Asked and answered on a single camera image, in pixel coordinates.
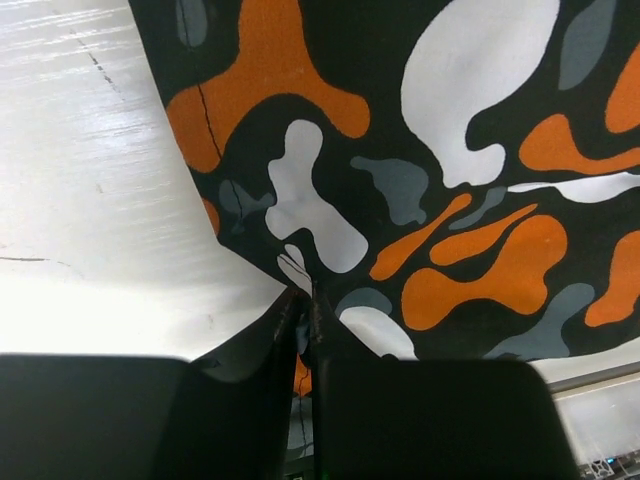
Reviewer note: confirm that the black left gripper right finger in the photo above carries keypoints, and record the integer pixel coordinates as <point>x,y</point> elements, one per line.
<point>383,418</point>

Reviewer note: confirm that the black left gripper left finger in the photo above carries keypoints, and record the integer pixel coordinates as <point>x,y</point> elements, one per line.
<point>224,415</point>

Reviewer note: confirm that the orange black camouflage shorts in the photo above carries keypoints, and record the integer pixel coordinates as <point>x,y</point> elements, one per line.
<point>445,179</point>

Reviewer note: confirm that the aluminium table edge rail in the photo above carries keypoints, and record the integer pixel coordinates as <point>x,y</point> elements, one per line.
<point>600,415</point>

